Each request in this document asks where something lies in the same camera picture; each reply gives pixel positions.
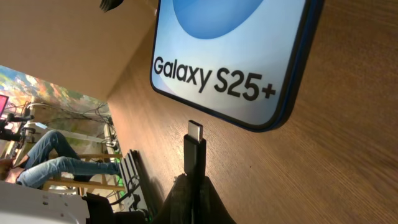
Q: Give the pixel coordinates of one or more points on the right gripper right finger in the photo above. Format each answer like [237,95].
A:
[211,208]

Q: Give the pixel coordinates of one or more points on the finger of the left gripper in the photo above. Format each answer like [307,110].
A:
[107,5]

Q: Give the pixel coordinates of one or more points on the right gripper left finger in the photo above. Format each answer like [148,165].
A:
[177,207]

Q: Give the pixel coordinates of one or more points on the blue Galaxy smartphone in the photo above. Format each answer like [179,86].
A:
[238,60]

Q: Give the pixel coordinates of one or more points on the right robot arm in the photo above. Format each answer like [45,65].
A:
[20,204]

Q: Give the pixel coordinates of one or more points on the seated person in jeans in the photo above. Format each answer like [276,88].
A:
[49,158]

